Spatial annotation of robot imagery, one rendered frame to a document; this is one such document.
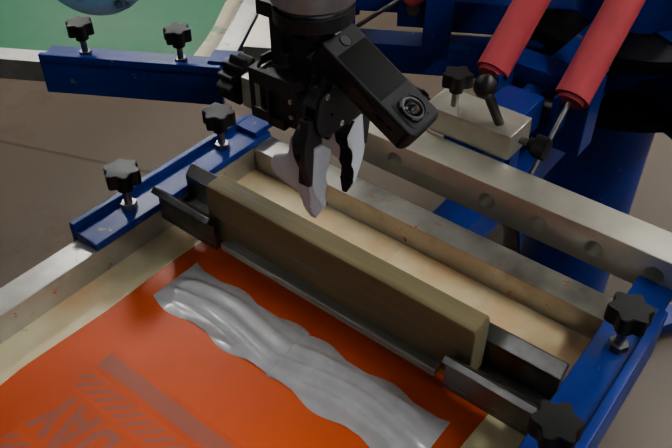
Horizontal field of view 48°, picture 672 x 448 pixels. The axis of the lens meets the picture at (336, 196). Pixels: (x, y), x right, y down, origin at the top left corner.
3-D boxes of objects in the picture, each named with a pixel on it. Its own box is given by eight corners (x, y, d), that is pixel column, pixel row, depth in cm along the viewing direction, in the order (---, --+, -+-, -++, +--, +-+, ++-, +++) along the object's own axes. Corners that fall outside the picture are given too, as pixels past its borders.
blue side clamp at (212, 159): (106, 282, 91) (94, 239, 86) (80, 264, 93) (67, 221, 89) (273, 166, 109) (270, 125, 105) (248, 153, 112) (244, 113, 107)
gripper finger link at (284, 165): (280, 197, 77) (286, 115, 73) (325, 220, 75) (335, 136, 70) (259, 208, 75) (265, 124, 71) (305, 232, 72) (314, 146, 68)
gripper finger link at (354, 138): (327, 157, 82) (314, 92, 75) (371, 177, 79) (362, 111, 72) (309, 175, 80) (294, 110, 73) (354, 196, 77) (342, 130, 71)
